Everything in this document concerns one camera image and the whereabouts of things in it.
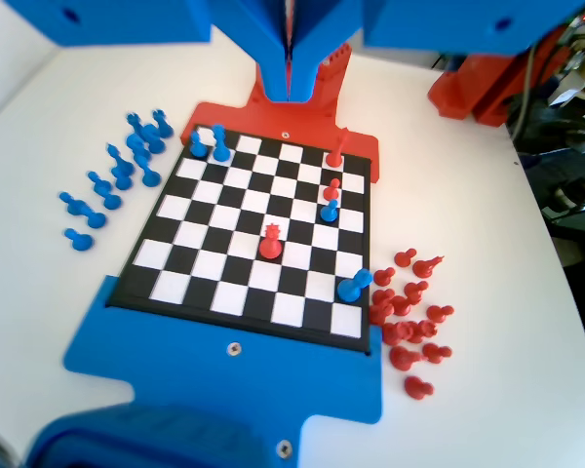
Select red chess bishop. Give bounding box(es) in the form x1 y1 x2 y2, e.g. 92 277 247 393
325 127 351 168

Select black and white chessboard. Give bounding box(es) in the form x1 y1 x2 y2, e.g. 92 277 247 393
104 120 374 356

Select blue crowned chess piece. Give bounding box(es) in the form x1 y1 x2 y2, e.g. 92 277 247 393
209 124 233 162

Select tall red chess piece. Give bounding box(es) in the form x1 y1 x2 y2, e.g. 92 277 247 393
411 253 446 280

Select blue base plate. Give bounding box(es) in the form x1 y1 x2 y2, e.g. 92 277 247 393
62 275 384 468

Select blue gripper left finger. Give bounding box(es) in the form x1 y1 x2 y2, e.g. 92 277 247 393
194 0 290 103

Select grey cable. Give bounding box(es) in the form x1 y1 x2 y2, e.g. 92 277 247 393
519 46 540 142

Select black office chair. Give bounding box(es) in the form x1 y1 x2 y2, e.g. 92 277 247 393
509 87 585 337

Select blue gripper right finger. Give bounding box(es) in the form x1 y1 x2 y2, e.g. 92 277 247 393
288 0 371 103

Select red crowned chess piece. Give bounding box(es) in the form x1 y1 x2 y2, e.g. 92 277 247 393
257 222 283 261

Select red base plate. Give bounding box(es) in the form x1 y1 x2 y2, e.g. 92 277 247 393
178 62 382 187

